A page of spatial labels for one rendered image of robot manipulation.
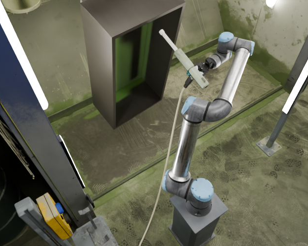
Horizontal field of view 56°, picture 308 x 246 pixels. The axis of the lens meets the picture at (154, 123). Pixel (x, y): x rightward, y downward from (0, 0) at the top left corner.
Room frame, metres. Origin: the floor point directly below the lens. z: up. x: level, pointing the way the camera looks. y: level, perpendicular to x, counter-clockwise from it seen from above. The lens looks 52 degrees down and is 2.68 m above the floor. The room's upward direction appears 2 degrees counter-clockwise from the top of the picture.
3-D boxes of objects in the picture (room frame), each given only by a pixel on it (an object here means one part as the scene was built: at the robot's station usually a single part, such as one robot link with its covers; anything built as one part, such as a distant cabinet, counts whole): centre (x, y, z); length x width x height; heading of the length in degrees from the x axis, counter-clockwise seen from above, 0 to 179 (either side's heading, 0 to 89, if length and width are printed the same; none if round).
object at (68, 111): (2.77, 0.10, 0.11); 2.70 x 0.02 x 0.13; 122
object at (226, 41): (1.60, -0.50, 1.46); 0.12 x 0.09 x 0.12; 64
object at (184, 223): (0.82, -0.31, 0.32); 0.31 x 0.31 x 0.64; 32
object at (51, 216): (0.46, 0.45, 1.42); 0.12 x 0.06 x 0.26; 32
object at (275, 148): (1.70, -1.24, 0.01); 0.20 x 0.20 x 0.01; 32
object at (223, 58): (1.60, -0.49, 1.35); 0.12 x 0.09 x 0.10; 130
